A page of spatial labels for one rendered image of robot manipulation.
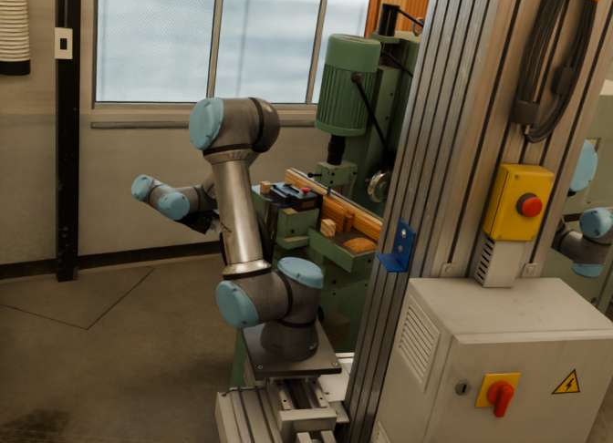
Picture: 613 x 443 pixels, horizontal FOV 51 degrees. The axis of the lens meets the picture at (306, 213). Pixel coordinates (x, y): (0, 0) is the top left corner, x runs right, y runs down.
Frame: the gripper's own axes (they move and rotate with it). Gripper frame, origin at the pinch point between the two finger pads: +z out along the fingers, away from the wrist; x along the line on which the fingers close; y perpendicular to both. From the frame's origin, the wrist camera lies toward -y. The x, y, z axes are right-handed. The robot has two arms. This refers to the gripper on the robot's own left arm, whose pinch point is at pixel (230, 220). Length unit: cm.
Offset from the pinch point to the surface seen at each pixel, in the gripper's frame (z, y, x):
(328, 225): 21.9, -13.1, 19.4
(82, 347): 23, 83, -82
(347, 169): 31.3, -33.9, 5.4
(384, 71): 19, -67, 12
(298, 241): 19.6, -4.1, 12.5
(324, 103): 9.6, -48.3, 3.7
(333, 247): 23.4, -7.5, 24.2
